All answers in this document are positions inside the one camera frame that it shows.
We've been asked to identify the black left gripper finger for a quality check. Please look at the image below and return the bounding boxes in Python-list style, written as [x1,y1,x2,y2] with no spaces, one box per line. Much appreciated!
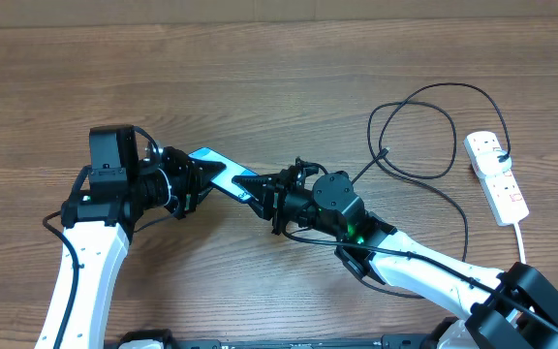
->
[189,186,212,213]
[193,160,226,190]

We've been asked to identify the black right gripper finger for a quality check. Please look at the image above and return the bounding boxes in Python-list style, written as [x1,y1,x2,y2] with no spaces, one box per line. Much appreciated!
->
[232,174,279,202]
[249,197,278,221]

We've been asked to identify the blue Samsung Galaxy smartphone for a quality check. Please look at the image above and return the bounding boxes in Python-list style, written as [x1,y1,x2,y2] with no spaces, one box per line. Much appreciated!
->
[190,147,257,204]

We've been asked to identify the black USB charging cable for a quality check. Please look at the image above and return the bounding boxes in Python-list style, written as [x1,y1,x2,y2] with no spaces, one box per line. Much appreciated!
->
[350,82,512,300]

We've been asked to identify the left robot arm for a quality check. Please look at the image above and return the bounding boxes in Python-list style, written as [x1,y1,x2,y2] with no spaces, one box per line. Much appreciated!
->
[36,124,226,348]

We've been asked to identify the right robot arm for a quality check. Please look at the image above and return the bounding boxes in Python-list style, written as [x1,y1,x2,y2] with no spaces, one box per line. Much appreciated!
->
[232,160,558,348]

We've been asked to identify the white charger adapter plug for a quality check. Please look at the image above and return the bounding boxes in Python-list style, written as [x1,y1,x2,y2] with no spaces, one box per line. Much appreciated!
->
[475,149,512,178]

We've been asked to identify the white power strip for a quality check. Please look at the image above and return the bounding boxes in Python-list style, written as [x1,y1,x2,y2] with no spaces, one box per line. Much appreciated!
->
[463,131,529,226]

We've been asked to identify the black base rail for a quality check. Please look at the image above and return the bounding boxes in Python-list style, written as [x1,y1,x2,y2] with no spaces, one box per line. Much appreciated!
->
[160,333,437,349]

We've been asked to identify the white power strip cord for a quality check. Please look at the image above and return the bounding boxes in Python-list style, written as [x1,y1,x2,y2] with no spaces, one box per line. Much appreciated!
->
[512,222,527,266]

